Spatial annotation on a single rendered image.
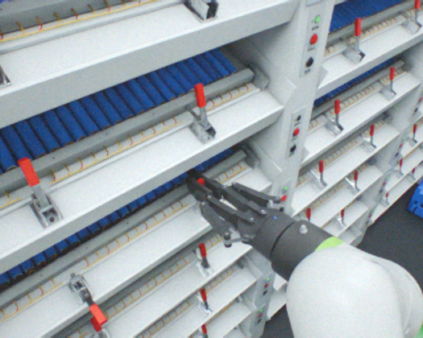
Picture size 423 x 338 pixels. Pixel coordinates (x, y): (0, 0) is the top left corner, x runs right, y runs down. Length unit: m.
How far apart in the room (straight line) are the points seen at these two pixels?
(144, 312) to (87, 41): 0.59
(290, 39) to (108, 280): 0.51
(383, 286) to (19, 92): 0.39
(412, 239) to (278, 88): 1.52
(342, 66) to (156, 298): 0.65
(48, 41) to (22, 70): 0.05
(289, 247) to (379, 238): 1.52
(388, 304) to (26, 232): 0.42
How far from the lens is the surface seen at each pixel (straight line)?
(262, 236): 0.57
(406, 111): 1.43
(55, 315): 0.68
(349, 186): 1.44
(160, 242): 0.72
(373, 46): 1.00
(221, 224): 0.60
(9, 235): 0.53
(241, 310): 1.31
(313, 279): 0.37
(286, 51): 0.68
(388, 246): 2.03
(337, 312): 0.36
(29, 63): 0.43
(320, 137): 0.98
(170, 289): 0.88
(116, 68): 0.45
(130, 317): 0.86
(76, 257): 0.68
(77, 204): 0.54
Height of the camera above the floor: 1.48
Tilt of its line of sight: 42 degrees down
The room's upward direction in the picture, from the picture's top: straight up
